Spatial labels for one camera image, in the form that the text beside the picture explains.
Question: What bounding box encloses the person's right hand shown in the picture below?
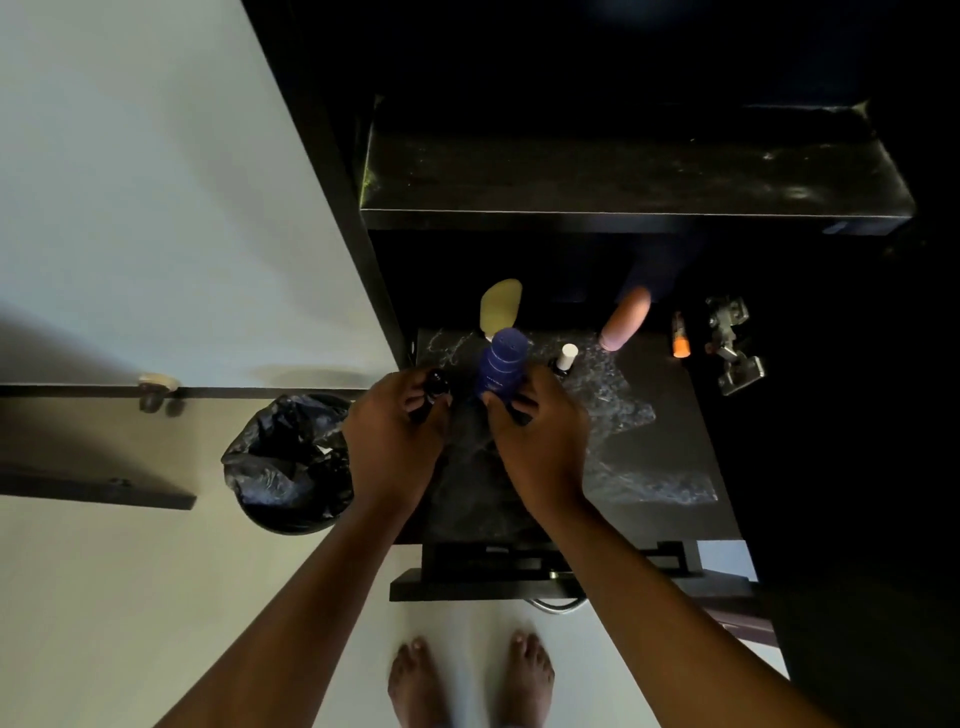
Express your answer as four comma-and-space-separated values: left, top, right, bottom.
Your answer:
480, 363, 594, 520

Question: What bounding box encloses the person's left hand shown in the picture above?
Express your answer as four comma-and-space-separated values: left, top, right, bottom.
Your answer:
341, 366, 453, 519

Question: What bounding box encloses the small black bottle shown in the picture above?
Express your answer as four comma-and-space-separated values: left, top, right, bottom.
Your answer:
408, 369, 453, 426

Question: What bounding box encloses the blue ribbed bottle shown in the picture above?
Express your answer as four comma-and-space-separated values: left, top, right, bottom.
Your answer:
473, 327, 531, 404

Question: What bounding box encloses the person's right forearm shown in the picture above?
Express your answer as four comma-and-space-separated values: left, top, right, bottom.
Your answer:
525, 495, 845, 728

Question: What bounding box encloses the person's left forearm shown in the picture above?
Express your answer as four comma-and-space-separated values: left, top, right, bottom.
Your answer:
153, 501, 412, 728

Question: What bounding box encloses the pale yellow tube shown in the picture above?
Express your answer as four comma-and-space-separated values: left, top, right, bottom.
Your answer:
479, 278, 525, 340

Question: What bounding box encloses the clear plastic sheet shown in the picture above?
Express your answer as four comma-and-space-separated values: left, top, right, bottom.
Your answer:
414, 327, 720, 543

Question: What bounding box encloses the orange pink bottle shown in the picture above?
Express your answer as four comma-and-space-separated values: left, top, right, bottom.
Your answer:
597, 285, 653, 354

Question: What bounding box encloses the bin with black bag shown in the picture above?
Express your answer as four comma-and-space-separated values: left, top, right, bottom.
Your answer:
220, 393, 355, 537

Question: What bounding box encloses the black drawer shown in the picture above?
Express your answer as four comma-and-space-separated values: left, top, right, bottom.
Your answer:
388, 540, 755, 606

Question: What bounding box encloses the metal cabinet hinge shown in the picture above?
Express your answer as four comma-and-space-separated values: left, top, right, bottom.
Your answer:
703, 295, 768, 398

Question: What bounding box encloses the black shelf board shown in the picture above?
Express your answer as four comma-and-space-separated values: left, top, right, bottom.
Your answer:
358, 96, 918, 238

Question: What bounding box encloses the door stopper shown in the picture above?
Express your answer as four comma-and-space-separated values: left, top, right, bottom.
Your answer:
136, 372, 183, 416

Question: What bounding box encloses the person's right foot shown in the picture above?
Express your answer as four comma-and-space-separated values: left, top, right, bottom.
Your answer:
500, 631, 557, 728

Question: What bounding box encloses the person's foot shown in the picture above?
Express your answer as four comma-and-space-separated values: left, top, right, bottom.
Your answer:
500, 631, 557, 728
387, 636, 453, 728

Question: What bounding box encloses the person's left foot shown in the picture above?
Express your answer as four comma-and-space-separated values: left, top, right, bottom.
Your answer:
387, 636, 453, 728

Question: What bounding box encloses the dark ledge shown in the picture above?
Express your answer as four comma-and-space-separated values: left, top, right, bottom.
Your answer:
0, 459, 198, 513

